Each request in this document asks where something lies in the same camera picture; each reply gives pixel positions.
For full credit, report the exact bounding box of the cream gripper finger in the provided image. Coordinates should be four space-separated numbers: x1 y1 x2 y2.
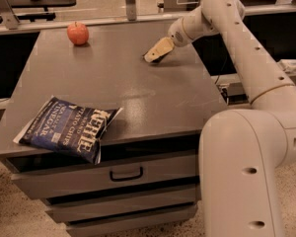
143 37 175 63

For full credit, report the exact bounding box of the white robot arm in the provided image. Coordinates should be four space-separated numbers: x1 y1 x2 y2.
144 0 296 237

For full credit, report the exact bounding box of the red apple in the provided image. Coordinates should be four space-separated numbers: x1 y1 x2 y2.
67 22 89 45

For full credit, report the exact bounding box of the blue kettle chips bag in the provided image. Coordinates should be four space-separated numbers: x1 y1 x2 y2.
14 96 122 165

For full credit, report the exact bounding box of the white packet on shelf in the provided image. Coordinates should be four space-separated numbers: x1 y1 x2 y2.
278 59 296 74

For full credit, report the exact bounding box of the grey drawer cabinet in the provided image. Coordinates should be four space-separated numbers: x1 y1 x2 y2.
0 20 229 237

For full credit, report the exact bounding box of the black drawer handle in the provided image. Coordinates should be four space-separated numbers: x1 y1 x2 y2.
110 167 144 183

